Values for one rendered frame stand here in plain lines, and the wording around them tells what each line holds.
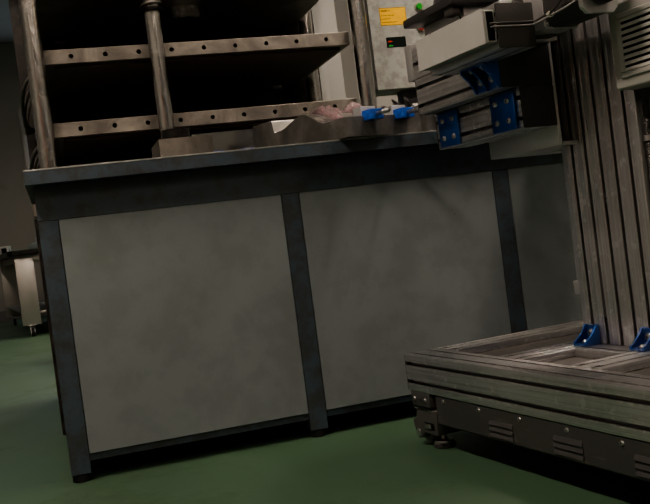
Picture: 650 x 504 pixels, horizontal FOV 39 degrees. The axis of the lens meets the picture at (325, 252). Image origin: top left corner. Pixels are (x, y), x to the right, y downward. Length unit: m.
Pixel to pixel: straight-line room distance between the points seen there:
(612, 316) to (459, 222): 0.71
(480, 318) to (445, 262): 0.20
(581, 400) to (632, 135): 0.58
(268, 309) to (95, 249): 0.48
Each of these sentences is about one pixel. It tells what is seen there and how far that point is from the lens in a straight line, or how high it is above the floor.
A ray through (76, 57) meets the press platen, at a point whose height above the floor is 1.26.
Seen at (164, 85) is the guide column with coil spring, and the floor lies 1.13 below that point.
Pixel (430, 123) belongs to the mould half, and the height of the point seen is 0.83.
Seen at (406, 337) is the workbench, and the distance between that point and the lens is 2.61.
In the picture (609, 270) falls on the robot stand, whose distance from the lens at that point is 2.10.
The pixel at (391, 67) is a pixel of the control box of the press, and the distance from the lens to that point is 3.62.
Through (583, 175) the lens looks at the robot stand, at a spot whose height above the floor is 0.61.
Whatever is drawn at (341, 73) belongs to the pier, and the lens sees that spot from 7.90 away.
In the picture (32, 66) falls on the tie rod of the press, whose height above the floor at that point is 1.22.
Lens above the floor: 0.55
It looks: 1 degrees down
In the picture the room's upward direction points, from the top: 7 degrees counter-clockwise
